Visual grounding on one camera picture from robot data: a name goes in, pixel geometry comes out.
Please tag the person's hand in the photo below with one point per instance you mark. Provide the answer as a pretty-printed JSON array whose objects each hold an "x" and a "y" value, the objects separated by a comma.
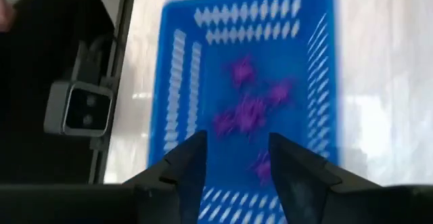
[{"x": 5, "y": 14}]

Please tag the grey table-level depth camera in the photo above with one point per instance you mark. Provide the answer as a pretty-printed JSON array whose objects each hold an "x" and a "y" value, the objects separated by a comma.
[{"x": 79, "y": 109}]

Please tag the blue plastic basket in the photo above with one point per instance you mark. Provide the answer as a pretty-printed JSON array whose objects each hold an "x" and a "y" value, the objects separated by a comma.
[{"x": 216, "y": 65}]

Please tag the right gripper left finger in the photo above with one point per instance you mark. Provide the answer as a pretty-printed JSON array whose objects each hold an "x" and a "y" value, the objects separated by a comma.
[{"x": 182, "y": 190}]

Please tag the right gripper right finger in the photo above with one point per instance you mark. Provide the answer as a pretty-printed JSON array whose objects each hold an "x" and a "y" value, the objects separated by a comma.
[{"x": 297, "y": 193}]

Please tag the purple plastic spider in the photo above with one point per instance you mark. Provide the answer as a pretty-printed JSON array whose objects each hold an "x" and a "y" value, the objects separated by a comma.
[
  {"x": 252, "y": 111},
  {"x": 279, "y": 92},
  {"x": 242, "y": 71},
  {"x": 224, "y": 122},
  {"x": 264, "y": 166}
]

